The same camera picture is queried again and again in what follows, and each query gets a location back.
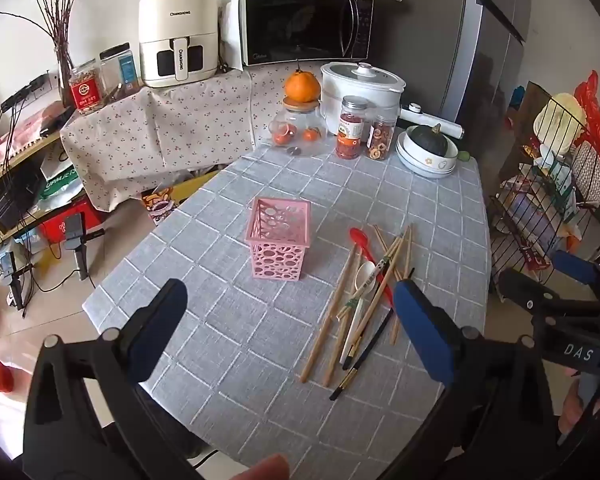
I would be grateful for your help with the blue label plastic jar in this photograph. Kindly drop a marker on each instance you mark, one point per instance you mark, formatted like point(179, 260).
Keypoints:
point(125, 72)

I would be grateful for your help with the red plastic bag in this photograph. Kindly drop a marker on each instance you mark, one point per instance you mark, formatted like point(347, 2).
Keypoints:
point(592, 105)

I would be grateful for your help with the green and white bag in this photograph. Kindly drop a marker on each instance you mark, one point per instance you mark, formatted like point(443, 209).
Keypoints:
point(55, 190)

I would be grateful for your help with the jar of red berries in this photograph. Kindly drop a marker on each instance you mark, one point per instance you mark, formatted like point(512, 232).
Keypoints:
point(351, 132)

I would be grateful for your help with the black chopstick gold tip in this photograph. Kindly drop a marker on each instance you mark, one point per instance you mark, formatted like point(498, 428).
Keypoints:
point(351, 356)
point(358, 360)

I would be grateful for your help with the grey refrigerator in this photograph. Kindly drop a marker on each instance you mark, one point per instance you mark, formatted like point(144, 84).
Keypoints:
point(485, 50)

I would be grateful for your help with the cream air fryer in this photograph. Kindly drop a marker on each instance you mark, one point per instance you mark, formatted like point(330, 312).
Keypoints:
point(177, 35)

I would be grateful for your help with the pile of wooden chopsticks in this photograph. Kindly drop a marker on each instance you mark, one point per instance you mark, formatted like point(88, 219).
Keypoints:
point(326, 320)

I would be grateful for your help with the red label nut jar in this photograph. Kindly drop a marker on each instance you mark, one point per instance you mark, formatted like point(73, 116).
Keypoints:
point(85, 91)

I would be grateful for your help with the red plastic spoon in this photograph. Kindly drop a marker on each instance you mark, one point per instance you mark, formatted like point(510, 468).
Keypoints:
point(358, 236)

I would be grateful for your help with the small green fruit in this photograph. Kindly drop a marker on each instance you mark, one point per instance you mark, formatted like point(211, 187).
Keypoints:
point(463, 156)

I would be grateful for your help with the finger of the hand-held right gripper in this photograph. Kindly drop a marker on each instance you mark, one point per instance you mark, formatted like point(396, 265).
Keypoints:
point(572, 266)
point(520, 291)

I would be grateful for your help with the brown cardboard box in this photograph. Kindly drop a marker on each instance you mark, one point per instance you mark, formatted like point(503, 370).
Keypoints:
point(530, 102)

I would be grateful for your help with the red box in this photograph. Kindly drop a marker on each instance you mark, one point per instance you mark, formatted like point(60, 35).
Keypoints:
point(55, 225)

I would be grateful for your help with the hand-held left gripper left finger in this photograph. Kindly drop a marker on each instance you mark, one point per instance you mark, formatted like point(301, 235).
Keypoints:
point(166, 317)

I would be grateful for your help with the black power plug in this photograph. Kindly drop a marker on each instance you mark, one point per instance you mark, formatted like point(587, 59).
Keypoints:
point(223, 66)

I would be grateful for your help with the jar of dried fruit slices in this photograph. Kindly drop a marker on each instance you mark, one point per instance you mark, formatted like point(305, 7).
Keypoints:
point(381, 140)

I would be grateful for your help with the person's left hand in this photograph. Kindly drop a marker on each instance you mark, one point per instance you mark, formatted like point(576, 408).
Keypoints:
point(262, 467)

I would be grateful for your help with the white ceramic spoon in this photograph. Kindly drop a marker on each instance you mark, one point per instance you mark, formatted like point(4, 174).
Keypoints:
point(365, 276)

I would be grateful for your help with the bunch of bare twigs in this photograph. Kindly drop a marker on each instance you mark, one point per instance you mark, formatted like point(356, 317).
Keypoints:
point(62, 15)

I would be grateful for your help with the yellow cartoon cardboard box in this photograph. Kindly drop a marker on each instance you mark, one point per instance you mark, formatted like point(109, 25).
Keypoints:
point(162, 205)

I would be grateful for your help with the pink perforated plastic basket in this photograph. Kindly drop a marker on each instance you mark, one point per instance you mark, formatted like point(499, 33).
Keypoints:
point(280, 255)

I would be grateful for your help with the person's right hand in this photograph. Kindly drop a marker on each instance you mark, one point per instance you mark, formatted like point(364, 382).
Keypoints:
point(575, 407)

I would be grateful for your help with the white rice cooker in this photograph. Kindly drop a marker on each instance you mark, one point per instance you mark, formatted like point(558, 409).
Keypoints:
point(362, 90)

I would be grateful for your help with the black microwave oven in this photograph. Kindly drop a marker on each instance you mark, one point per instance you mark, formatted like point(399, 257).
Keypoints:
point(305, 25)

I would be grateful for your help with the floral beige cloth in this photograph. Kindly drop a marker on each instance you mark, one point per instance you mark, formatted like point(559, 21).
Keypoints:
point(170, 130)

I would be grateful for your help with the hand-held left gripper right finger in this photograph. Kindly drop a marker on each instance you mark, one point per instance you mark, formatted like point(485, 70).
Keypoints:
point(422, 332)

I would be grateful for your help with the pale yellow plate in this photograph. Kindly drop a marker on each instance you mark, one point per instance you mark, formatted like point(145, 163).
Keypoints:
point(555, 120)

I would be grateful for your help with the plain white bowl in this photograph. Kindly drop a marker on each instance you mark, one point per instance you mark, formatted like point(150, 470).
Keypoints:
point(405, 160)

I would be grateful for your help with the pink packaged goods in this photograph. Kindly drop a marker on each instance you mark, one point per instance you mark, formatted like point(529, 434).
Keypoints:
point(35, 122)

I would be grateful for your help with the white handheld appliance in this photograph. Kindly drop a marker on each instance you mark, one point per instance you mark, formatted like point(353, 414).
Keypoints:
point(430, 119)

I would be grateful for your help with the glass jar wooden lid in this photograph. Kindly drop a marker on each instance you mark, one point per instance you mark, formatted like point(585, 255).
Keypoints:
point(297, 127)

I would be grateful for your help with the orange citrus fruit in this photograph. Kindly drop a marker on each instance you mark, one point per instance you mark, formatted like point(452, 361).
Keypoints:
point(302, 87)

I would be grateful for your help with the glass vase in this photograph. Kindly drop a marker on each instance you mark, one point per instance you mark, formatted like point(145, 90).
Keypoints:
point(64, 75)

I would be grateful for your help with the wooden shelf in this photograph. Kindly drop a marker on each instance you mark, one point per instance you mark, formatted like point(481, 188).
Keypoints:
point(25, 152)

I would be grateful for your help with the dark green pumpkin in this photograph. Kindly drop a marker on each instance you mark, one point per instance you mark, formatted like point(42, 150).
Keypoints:
point(428, 141)

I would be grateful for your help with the grey checked tablecloth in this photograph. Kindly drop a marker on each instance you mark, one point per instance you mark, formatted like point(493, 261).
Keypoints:
point(260, 330)

